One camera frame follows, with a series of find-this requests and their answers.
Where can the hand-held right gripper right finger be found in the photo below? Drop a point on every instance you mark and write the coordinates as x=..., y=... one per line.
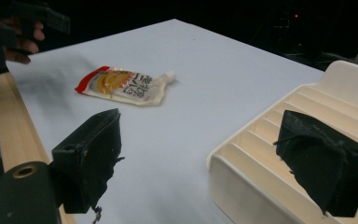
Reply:
x=317, y=161

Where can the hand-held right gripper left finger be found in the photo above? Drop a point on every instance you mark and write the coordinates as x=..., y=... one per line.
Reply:
x=87, y=158

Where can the cream slotted plastic rack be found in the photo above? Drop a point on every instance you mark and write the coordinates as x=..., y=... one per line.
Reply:
x=295, y=146

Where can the clear spouted sauce pouch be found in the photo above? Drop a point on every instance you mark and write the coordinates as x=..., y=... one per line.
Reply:
x=122, y=85

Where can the wooden bar with black clamp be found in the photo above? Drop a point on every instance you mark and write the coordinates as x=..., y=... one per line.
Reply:
x=15, y=124

